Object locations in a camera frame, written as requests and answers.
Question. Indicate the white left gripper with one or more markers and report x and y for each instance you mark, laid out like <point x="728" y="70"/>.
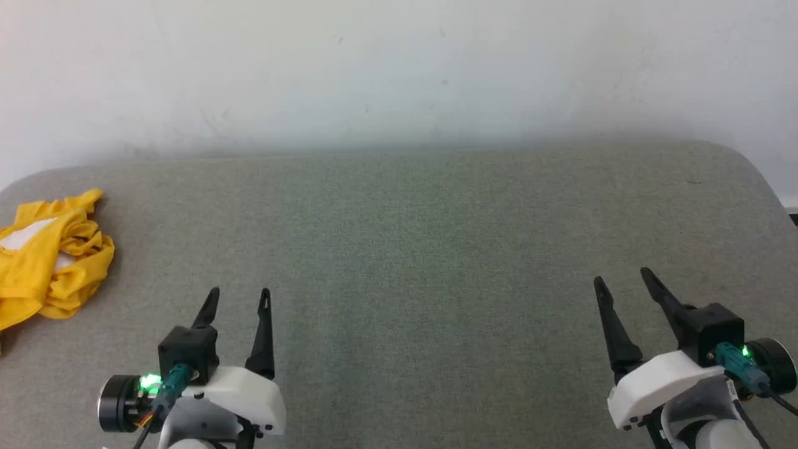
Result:
<point x="249" y="396"/>

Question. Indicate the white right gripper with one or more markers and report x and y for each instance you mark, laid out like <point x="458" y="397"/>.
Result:
<point x="654" y="386"/>

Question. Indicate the yellow t-shirt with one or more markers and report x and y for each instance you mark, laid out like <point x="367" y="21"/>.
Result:
<point x="31" y="274"/>

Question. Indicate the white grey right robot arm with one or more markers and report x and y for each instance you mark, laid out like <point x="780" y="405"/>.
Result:
<point x="704" y="418"/>

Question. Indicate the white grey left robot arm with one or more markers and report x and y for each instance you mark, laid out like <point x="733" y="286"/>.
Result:
<point x="199" y="427"/>

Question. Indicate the black left round motor housing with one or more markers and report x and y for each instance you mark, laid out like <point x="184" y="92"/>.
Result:
<point x="118" y="404"/>

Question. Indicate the black round motor housing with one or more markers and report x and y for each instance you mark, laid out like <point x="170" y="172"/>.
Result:
<point x="776" y="365"/>
<point x="118" y="404"/>

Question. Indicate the black right round motor housing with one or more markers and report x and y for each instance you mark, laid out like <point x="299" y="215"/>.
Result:
<point x="776" y="365"/>

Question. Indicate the grey-green fabric sofa cushion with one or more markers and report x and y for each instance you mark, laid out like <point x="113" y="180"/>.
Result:
<point x="405" y="262"/>

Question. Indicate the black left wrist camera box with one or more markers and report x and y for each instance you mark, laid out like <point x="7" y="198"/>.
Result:
<point x="187" y="349"/>

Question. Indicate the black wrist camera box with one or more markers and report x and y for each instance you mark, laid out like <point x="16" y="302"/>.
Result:
<point x="187" y="349"/>
<point x="711" y="330"/>

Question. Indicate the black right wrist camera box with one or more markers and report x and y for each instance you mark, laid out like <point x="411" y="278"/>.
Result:
<point x="711" y="330"/>

